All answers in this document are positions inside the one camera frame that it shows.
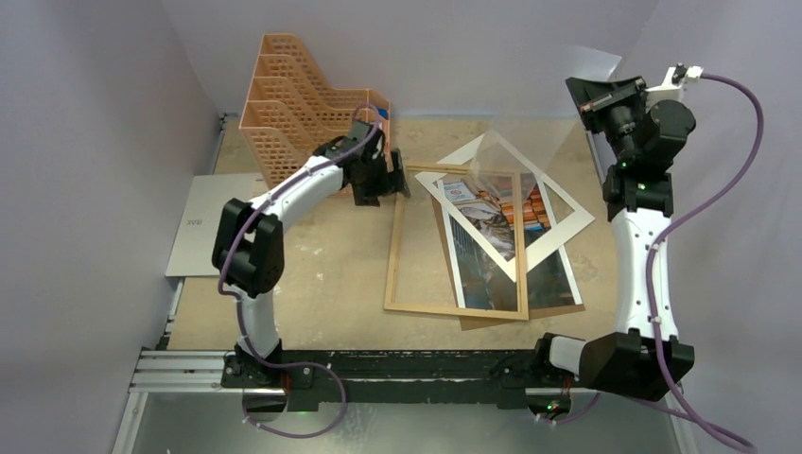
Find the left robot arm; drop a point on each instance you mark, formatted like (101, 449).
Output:
(249, 249)

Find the printed photo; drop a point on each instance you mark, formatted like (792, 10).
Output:
(482, 255)

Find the white photo mat board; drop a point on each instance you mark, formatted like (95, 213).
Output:
(564, 219)

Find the wooden picture frame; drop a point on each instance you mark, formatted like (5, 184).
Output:
(520, 267)

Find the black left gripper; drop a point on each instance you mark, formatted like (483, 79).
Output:
(391, 183)

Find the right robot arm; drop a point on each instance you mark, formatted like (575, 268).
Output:
(645, 128)

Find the grey booklet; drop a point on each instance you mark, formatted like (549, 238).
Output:
(193, 245)

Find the orange plastic file organizer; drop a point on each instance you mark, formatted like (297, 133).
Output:
(291, 108)

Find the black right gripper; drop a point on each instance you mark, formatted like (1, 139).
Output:
(603, 98)

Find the transparent acrylic sheet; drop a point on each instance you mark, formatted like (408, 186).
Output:
(536, 113)

